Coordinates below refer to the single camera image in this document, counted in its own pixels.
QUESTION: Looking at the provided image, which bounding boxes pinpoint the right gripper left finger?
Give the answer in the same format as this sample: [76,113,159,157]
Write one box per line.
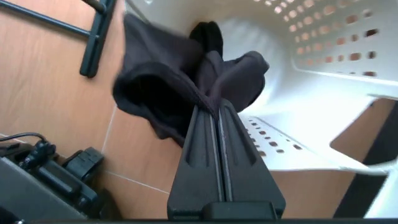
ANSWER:
[167,105,224,220]

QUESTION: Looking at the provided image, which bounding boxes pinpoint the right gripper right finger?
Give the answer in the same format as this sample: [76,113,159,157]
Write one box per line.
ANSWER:
[217,98,287,220]

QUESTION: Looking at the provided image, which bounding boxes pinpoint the black garment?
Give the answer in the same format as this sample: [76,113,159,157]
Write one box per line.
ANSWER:
[111,12,271,149]

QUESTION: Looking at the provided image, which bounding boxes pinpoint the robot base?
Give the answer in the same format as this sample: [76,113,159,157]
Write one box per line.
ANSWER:
[0,132,123,222]

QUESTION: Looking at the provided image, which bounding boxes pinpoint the white laundry basket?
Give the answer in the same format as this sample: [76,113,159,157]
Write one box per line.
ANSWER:
[124,0,398,218]

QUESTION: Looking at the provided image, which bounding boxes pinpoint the black clothes rack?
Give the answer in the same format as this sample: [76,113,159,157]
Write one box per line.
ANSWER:
[0,0,118,78]

